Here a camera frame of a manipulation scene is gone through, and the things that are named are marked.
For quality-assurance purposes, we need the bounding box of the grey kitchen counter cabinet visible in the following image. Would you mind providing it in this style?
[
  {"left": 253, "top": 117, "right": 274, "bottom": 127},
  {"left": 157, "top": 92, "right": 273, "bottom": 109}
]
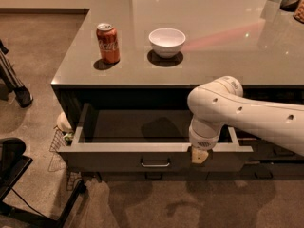
[{"left": 50, "top": 0, "right": 304, "bottom": 183}]

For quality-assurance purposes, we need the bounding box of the wire basket with items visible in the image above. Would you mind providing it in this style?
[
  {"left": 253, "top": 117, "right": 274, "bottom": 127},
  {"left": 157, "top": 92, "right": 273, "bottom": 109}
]
[{"left": 48, "top": 112, "right": 81, "bottom": 191}]

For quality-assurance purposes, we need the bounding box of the black office chair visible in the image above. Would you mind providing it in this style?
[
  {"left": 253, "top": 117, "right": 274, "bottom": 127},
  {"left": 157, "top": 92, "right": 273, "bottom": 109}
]
[{"left": 0, "top": 137, "right": 87, "bottom": 228}]

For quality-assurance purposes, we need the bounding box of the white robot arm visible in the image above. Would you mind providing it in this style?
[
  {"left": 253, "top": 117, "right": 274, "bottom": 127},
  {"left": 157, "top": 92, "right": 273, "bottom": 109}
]
[{"left": 187, "top": 76, "right": 304, "bottom": 157}]

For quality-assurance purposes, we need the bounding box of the black tripod leg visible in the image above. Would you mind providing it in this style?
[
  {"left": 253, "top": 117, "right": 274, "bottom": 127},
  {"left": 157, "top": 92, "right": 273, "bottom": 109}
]
[{"left": 0, "top": 40, "right": 33, "bottom": 108}]

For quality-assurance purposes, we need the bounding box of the brown basket on counter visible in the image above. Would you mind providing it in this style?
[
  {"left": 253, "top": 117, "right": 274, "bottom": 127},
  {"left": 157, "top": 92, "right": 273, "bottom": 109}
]
[{"left": 294, "top": 0, "right": 304, "bottom": 23}]

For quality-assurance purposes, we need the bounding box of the white ceramic bowl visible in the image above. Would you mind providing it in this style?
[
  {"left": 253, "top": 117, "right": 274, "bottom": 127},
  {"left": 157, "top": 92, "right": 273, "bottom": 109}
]
[{"left": 148, "top": 28, "right": 186, "bottom": 58}]

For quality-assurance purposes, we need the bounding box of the red soda can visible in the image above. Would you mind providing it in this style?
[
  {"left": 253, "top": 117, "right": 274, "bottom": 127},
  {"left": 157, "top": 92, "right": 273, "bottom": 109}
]
[{"left": 96, "top": 23, "right": 120, "bottom": 64}]

